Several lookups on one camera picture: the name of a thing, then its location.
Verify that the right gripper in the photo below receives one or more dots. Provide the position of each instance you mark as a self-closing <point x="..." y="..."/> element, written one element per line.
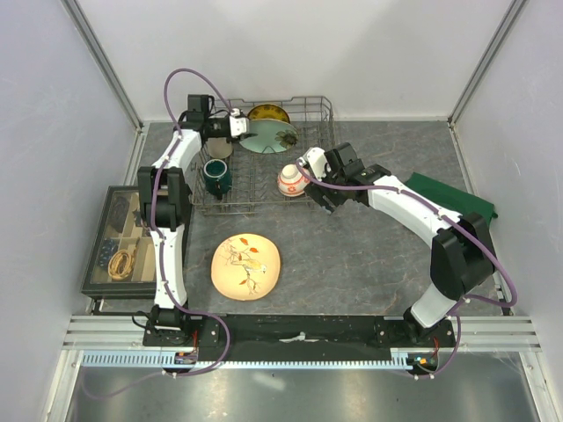
<point x="321" y="191"/>

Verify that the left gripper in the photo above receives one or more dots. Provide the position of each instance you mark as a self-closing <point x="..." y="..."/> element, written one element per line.
<point x="242" y="138"/>

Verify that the mint green flower plate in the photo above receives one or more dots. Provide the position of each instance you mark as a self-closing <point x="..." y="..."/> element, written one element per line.
<point x="270" y="136"/>

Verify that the cream bird pattern plate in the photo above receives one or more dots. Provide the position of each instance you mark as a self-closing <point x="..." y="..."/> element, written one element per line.
<point x="245" y="267"/>

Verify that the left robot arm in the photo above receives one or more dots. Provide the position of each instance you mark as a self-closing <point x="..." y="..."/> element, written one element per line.
<point x="166" y="208"/>

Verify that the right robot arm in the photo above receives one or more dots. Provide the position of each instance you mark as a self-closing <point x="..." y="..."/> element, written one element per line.
<point x="462" y="253"/>

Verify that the beige plastic cup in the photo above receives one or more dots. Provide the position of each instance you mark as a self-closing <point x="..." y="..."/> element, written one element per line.
<point x="219" y="148"/>

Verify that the yellow black patterned plate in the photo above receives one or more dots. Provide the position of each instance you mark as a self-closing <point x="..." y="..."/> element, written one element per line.
<point x="268" y="111"/>

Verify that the white red patterned bowl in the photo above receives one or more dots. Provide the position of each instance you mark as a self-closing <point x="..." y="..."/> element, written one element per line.
<point x="291" y="182"/>

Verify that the dark green mug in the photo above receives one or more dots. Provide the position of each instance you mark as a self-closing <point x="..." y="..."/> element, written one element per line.
<point x="217" y="178"/>

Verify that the green folded cloth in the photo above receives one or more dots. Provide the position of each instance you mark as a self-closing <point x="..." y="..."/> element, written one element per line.
<point x="451" y="197"/>

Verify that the black framed compartment box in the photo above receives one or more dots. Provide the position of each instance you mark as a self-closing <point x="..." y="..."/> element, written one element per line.
<point x="122" y="264"/>

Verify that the grey wire dish rack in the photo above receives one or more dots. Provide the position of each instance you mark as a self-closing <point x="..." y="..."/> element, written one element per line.
<point x="262" y="168"/>

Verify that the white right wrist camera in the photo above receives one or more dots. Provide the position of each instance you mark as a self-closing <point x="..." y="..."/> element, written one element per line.
<point x="314" y="159"/>

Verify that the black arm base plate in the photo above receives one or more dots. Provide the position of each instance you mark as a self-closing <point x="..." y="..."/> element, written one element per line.
<point x="284" y="338"/>

